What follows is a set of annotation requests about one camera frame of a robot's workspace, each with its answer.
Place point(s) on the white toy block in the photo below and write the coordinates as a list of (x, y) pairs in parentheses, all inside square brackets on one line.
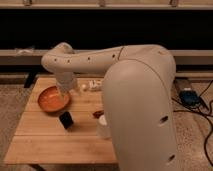
[(95, 85)]

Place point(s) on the blue power adapter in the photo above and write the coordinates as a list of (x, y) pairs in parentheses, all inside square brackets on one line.
[(189, 98)]

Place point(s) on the wooden table board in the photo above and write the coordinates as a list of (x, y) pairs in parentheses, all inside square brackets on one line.
[(41, 139)]

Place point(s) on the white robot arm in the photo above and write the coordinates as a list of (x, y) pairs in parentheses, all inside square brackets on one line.
[(136, 97)]

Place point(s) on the black eraser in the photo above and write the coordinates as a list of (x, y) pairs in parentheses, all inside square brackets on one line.
[(66, 120)]

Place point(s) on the orange bowl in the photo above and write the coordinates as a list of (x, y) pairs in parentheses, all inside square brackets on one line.
[(50, 100)]

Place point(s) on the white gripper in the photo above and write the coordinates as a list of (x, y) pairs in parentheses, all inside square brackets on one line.
[(66, 81)]

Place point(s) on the white ceramic cup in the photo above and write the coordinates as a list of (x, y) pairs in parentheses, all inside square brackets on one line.
[(102, 128)]

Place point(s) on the small brown object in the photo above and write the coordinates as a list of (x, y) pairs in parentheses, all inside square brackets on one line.
[(97, 114)]

